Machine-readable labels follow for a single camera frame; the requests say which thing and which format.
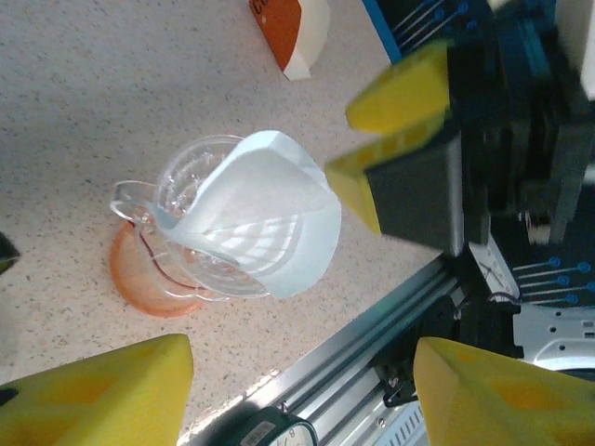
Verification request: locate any dark green dripper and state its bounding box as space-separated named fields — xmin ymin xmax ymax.
xmin=0 ymin=230 xmax=22 ymax=274

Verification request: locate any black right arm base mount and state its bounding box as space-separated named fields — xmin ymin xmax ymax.
xmin=376 ymin=292 xmax=517 ymax=410

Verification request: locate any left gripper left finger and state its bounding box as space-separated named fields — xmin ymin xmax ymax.
xmin=0 ymin=333 xmax=194 ymax=446

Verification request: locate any small white clock green base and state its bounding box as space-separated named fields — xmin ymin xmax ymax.
xmin=218 ymin=402 xmax=320 ymax=446

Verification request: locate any coffee filter packet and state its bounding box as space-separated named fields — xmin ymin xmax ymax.
xmin=248 ymin=0 xmax=332 ymax=83

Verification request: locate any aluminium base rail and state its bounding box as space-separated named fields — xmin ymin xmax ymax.
xmin=183 ymin=257 xmax=470 ymax=446

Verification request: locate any clear glass dripper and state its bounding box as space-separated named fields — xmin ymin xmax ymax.
xmin=110 ymin=134 xmax=326 ymax=303

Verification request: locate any white paper coffee filter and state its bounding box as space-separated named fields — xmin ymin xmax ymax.
xmin=147 ymin=130 xmax=343 ymax=299

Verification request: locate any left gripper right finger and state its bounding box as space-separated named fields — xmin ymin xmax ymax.
xmin=412 ymin=336 xmax=595 ymax=446

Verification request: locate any slotted grey cable duct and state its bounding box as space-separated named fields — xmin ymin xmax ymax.
xmin=380 ymin=403 xmax=429 ymax=446

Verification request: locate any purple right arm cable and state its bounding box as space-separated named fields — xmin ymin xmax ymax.
xmin=485 ymin=287 xmax=524 ymax=308

